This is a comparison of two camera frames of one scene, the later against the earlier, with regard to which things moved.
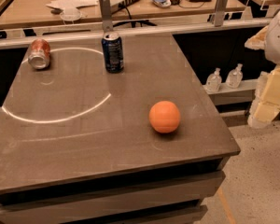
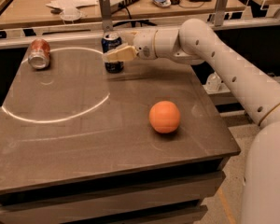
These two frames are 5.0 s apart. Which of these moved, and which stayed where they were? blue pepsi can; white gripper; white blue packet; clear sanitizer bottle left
Moved: white gripper
Stayed: blue pepsi can; white blue packet; clear sanitizer bottle left
